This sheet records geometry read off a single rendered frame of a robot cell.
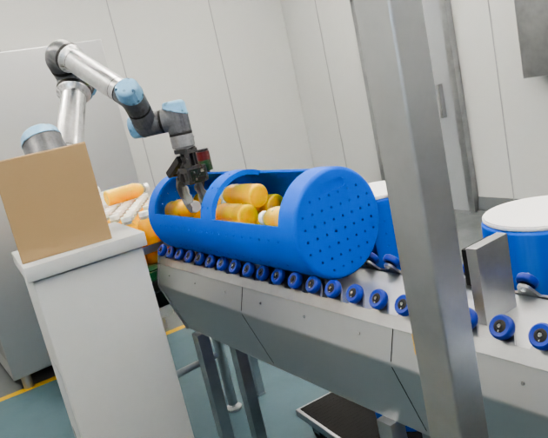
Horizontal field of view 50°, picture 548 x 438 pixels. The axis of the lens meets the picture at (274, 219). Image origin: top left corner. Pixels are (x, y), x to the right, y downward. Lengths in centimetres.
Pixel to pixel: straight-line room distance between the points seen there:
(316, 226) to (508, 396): 58
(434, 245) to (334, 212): 70
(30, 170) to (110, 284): 36
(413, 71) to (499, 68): 443
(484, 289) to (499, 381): 17
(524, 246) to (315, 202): 48
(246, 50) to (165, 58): 101
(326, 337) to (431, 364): 61
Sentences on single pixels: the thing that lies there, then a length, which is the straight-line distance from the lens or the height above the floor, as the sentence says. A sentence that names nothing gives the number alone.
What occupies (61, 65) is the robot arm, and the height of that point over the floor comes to 167.
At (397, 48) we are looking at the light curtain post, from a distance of 74.
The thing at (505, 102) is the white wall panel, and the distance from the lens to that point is 519.
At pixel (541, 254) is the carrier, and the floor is 97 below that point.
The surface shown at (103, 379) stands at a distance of 171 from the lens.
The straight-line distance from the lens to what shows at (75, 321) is 165.
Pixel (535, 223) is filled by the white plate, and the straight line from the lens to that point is 142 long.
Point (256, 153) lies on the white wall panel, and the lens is 712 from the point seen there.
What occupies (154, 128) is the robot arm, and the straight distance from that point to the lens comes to 190.
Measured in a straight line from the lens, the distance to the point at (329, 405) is 255.
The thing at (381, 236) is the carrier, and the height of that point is 90.
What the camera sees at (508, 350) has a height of 93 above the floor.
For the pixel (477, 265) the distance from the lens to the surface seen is 115.
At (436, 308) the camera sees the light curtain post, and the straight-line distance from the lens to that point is 81.
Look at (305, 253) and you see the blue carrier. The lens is 140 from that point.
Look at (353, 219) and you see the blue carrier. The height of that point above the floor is 109.
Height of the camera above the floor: 144
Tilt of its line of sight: 12 degrees down
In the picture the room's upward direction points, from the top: 12 degrees counter-clockwise
